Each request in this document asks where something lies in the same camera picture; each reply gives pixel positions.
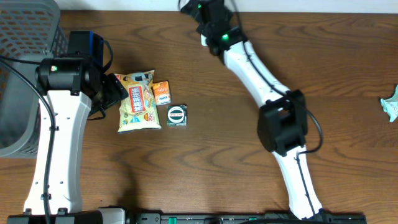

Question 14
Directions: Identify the dark grey plastic basket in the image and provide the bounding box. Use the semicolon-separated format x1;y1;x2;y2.
1;0;68;159

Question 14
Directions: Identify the white barcode scanner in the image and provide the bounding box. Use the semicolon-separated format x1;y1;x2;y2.
201;35;208;47

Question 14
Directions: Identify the teal wet wipes pack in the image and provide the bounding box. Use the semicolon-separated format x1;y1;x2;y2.
380;86;398;123

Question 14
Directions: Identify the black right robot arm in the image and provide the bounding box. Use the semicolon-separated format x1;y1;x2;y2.
177;0;323;220

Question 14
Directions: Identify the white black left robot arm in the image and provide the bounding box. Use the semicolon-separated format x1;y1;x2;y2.
7;55;129;223

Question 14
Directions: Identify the green Zam-Buk box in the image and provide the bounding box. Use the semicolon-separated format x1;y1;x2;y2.
167;105;187;126

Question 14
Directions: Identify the yellow snack bag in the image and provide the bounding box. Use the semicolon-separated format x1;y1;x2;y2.
116;70;162;133

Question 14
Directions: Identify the orange tissue pack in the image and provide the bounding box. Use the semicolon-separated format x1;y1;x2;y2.
152;81;172;106

